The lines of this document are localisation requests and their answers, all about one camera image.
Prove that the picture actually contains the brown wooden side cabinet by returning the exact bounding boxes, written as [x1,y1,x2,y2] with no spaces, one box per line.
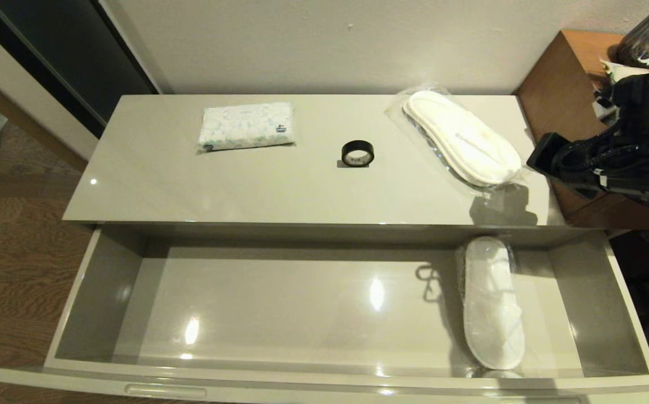
[515,31,649,231]

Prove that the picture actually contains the brown wooden door trim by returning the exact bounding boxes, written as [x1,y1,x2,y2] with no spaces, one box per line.
[0,59,89,173]

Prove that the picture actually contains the white slippers pair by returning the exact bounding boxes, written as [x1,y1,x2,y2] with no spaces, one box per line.
[385,84,527,197]

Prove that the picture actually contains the dark door panel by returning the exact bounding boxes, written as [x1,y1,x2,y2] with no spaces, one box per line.
[0,0,161,140]

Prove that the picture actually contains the single white bagged slipper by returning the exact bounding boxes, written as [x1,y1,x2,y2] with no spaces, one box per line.
[456,236,527,374]

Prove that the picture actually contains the beige green-trimmed plastic bag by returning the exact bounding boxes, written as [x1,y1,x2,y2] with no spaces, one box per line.
[599,59,649,85]

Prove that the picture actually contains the white blue tissue pack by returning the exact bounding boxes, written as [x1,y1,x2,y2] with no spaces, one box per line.
[198,102,296,153]

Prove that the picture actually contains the grey cabinet drawer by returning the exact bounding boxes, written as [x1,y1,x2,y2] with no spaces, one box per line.
[0,224,649,404]

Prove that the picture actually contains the grey glossy cabinet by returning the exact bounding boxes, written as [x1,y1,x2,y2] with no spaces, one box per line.
[62,94,608,250]

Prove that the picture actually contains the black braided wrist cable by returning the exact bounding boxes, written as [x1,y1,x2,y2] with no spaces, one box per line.
[560,126,649,176]

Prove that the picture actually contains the black tape roll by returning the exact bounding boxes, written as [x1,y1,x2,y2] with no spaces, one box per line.
[340,140,374,167]

